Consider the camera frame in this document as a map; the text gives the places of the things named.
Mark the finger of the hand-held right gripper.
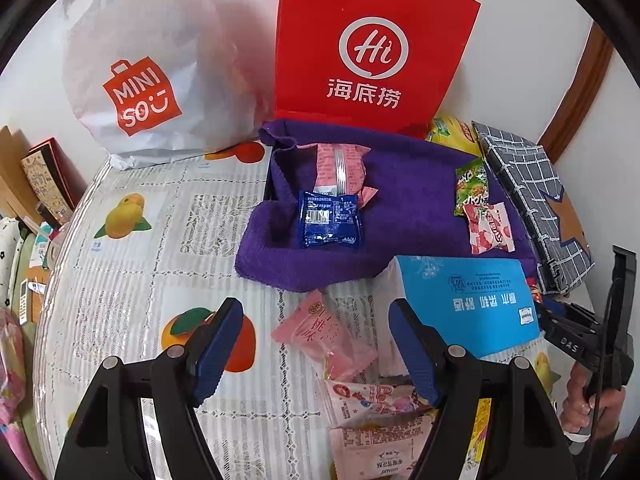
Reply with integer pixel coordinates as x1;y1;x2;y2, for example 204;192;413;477
540;310;601;366
542;300;598;336

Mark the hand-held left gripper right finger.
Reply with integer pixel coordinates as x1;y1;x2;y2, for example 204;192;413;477
387;299;581;480

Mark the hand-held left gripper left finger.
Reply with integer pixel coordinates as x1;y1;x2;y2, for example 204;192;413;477
54;297;246;480

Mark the blue tissue pack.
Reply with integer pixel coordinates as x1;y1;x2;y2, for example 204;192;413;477
387;255;542;361

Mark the pale pink cake packet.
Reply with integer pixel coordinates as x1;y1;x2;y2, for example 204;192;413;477
271;290;378;382

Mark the yellow snack packet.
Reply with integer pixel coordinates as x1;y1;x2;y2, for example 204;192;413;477
474;399;495;463

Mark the pink white pastry packet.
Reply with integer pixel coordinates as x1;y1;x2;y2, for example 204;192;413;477
329;412;436;480

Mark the pink red candy packet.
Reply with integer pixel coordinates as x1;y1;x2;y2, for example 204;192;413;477
462;201;516;256

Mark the dark blue snack packet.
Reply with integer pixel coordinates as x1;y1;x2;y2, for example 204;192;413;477
298;190;363;250

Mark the green candy packet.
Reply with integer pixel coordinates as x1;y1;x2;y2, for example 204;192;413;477
454;157;493;217

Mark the person's right hand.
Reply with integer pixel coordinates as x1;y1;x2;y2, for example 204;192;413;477
560;365;621;441

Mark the grey checked cloth bag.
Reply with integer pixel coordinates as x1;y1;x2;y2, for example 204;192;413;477
472;121;596;295

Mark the purple towel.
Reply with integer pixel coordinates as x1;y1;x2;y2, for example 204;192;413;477
235;119;541;293

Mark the remote control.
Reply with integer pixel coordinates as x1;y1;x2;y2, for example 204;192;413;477
20;280;43;326

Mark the pink printed blanket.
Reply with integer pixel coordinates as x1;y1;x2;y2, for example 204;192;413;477
0;310;46;480

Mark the yellow chips bag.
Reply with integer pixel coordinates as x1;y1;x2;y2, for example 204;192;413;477
425;116;483;156

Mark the floral pillow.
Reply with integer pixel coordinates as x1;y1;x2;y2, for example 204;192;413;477
0;217;31;301

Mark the patterned book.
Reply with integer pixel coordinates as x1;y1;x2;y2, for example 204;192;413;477
21;137;88;226

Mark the wooden headboard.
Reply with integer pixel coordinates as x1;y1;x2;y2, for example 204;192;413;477
0;125;41;221

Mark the red paper bag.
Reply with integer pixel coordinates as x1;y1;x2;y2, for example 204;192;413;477
274;0;482;136

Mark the white plastic bag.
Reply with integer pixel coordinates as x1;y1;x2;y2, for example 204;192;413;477
62;0;266;171

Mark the wooden door frame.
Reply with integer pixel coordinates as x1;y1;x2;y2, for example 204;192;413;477
540;22;615;166

